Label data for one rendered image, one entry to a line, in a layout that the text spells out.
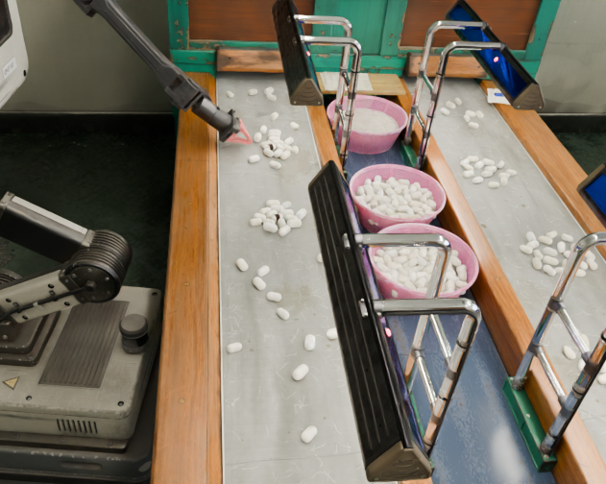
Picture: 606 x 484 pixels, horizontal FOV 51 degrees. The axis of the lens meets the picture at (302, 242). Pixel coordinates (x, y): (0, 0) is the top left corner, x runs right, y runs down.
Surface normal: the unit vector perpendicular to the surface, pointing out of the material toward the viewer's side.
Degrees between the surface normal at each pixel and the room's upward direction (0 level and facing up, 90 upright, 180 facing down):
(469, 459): 0
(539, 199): 0
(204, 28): 90
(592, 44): 90
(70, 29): 90
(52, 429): 90
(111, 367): 0
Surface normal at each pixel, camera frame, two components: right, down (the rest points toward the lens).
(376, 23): 0.11, 0.64
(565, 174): 0.07, -0.77
